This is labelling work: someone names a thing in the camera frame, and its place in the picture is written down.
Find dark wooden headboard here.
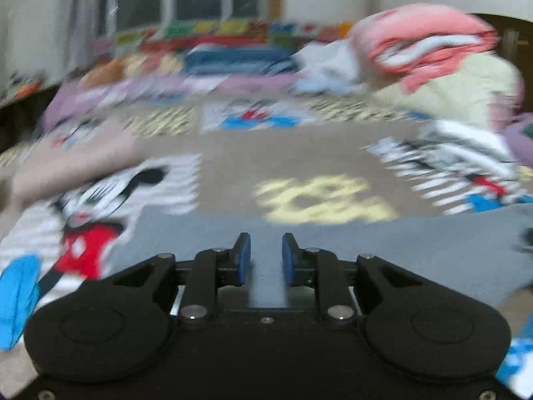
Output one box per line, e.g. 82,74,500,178
475,12,533,111

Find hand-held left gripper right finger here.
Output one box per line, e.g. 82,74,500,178
282,232,434,326

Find mauve cloth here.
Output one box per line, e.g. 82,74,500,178
502,112,533,165

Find colourful patchwork mat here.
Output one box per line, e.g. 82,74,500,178
94,19,359,51

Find folded pink blanket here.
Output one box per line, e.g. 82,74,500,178
350,3,500,94

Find purple cloth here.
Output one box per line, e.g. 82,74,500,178
42,73,300,126

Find pale pink garment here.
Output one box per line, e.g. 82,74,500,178
12,119,144,211

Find cream quilt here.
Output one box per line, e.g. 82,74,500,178
372,52,525,123

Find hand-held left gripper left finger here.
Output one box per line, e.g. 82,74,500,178
99,232,253,321

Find striped cartoon print garment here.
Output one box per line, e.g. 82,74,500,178
364,119,533,217

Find grey-blue garment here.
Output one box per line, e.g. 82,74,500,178
102,206,533,311

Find white and light-blue clothes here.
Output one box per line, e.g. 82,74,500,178
291,39,367,96

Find blue striped cloth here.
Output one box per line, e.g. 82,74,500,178
183,46,300,76

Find cartoon printed blanket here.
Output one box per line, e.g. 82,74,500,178
0,98,533,400

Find grey curtain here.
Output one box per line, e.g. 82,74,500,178
62,0,105,67

